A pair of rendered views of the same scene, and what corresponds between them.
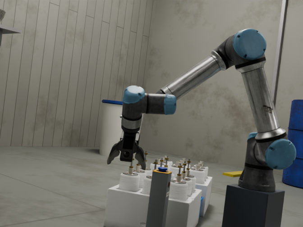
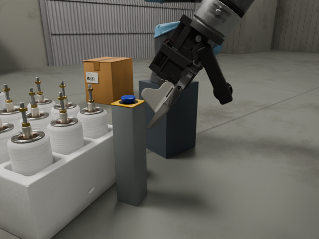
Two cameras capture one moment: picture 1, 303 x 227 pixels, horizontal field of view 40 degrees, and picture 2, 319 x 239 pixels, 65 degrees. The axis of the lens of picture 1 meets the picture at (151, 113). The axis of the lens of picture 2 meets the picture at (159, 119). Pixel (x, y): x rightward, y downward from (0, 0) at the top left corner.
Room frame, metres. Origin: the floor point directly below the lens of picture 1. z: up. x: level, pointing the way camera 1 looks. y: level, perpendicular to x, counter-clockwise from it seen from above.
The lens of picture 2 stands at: (1.55, 0.56, 0.50)
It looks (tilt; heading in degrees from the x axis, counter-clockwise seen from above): 20 degrees down; 281
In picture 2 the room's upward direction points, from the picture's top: straight up
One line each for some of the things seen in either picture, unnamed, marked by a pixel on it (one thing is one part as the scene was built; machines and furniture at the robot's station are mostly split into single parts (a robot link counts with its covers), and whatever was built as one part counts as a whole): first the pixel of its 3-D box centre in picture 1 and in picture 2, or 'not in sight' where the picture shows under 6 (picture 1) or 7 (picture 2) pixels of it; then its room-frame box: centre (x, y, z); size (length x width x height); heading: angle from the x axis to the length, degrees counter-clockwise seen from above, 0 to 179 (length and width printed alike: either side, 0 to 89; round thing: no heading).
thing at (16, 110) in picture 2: not in sight; (11, 111); (2.17, -0.11, 0.25); 0.08 x 0.08 x 0.01
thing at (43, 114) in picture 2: not in sight; (36, 116); (2.06, -0.08, 0.25); 0.08 x 0.08 x 0.01
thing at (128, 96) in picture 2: (162, 170); (128, 100); (1.76, -0.08, 0.32); 0.04 x 0.04 x 0.02
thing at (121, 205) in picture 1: (156, 206); (44, 162); (2.06, -0.08, 0.09); 0.39 x 0.39 x 0.18; 75
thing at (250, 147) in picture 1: (261, 148); (170, 39); (1.70, -0.47, 0.47); 0.13 x 0.12 x 0.14; 8
